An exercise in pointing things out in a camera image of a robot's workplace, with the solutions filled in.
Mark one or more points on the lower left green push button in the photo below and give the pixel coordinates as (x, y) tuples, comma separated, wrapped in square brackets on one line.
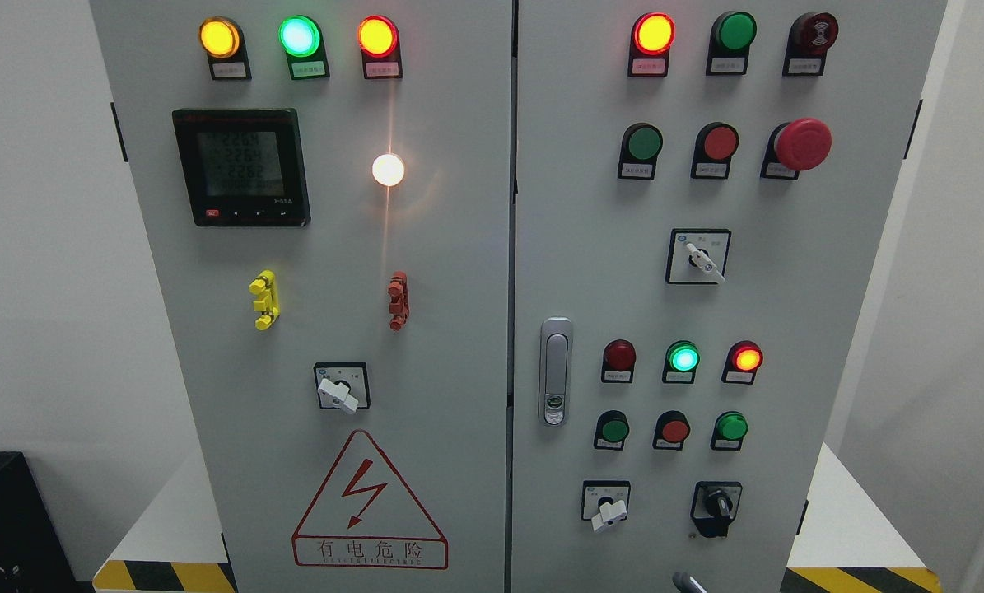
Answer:
[(611, 431)]

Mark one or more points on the green start push button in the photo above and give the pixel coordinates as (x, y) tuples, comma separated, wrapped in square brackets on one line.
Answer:
[(640, 147)]

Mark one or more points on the lower red push button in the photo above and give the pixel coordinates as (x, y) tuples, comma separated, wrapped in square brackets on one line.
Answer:
[(671, 431)]

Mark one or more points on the red stop push button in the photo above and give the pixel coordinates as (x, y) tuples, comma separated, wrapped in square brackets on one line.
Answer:
[(714, 147)]

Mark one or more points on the lower right green push button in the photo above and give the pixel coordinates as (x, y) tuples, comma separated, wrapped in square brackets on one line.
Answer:
[(729, 431)]

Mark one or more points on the red emergency stop mushroom button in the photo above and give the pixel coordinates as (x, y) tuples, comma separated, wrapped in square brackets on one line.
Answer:
[(797, 146)]

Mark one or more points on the dark red indicator light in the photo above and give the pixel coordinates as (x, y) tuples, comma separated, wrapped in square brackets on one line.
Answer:
[(618, 362)]

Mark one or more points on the white glowing indicator light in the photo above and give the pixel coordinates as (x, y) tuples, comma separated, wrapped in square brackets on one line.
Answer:
[(388, 169)]

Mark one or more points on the small lit green indicator light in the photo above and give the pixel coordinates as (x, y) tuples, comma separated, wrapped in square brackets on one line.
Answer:
[(681, 360)]

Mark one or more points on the left grey cabinet door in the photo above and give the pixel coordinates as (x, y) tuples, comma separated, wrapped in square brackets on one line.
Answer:
[(438, 386)]

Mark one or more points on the grey cabinet door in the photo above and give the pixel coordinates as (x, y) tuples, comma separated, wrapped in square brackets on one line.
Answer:
[(438, 386), (593, 248)]

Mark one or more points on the right grey cabinet door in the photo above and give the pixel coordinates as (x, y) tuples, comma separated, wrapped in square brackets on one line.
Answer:
[(593, 248)]

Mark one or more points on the red electric hazard warning sticker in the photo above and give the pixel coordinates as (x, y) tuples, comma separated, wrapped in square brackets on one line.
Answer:
[(366, 516)]

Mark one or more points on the small lit red indicator light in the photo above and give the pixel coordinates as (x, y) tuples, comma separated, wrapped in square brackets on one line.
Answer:
[(742, 363)]

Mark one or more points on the black digital power meter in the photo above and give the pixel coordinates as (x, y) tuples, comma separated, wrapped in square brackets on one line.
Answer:
[(243, 167)]

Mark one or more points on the red indicator light top left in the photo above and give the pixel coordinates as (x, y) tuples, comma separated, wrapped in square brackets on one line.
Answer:
[(379, 41)]

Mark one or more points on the red indicator light top right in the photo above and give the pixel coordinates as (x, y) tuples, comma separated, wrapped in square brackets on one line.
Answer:
[(651, 39)]

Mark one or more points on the green indicator light top left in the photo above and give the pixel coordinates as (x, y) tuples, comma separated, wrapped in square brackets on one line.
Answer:
[(304, 48)]

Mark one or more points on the green indicator light top right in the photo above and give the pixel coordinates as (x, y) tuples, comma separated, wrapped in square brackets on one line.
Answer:
[(730, 39)]

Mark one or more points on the yellow indicator light top left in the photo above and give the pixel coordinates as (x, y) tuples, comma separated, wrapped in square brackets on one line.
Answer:
[(224, 45)]

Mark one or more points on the red buzzer alarm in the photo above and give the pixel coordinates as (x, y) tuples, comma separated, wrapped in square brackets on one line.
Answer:
[(811, 36)]

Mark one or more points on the black box at left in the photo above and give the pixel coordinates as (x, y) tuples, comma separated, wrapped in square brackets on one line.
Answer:
[(31, 557)]

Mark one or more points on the silver door lock handle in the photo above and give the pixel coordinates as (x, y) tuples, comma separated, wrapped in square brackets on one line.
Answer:
[(554, 369)]

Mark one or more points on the left door white selector switch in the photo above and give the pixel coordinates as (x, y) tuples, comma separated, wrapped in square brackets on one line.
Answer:
[(342, 386)]

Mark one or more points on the upper right white selector switch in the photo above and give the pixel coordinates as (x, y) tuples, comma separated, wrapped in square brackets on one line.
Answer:
[(697, 256)]

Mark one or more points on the lower white selector switch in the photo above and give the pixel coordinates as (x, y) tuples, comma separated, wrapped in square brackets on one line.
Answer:
[(604, 503)]

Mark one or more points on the black rotary knob switch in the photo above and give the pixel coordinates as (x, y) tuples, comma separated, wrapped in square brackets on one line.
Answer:
[(715, 506)]

